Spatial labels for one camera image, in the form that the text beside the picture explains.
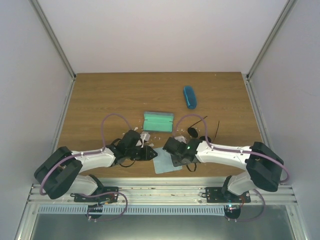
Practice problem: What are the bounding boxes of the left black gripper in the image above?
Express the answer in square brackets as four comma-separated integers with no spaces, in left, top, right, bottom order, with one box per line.
[126,145,158,161]

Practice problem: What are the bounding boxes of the light blue cloth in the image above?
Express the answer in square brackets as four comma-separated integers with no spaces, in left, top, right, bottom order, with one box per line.
[153,147,182,174]

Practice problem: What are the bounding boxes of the black round sunglasses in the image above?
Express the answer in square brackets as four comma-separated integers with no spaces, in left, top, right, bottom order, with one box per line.
[187,115,220,146]

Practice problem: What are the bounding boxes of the grey-blue glasses case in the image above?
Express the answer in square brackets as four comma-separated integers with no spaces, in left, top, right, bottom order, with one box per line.
[143,111,174,133]

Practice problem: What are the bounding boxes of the blue translucent glasses case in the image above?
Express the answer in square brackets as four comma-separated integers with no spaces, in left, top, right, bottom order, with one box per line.
[183,85,197,110]

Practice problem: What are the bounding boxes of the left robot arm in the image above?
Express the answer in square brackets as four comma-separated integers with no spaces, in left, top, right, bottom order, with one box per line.
[34,130,158,202]

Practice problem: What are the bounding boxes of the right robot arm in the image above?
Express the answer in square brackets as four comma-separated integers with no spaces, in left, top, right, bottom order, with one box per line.
[163,137,284,203]

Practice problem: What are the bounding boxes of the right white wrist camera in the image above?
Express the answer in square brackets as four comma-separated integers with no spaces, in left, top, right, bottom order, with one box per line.
[174,135,187,144]

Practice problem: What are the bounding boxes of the aluminium rail frame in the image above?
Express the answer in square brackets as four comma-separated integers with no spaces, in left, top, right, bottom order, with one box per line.
[27,177,298,207]

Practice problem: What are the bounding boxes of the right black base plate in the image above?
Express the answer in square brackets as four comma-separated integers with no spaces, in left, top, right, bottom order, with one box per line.
[200,187,251,204]

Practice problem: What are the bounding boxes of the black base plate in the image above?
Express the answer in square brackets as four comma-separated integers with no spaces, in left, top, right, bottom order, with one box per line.
[200,187,251,204]
[70,186,119,204]

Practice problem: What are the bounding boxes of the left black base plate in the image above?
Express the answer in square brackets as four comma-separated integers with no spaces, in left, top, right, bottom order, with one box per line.
[70,186,119,204]

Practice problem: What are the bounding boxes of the slotted grey cable duct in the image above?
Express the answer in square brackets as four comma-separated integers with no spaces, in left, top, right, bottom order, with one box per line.
[38,204,225,217]

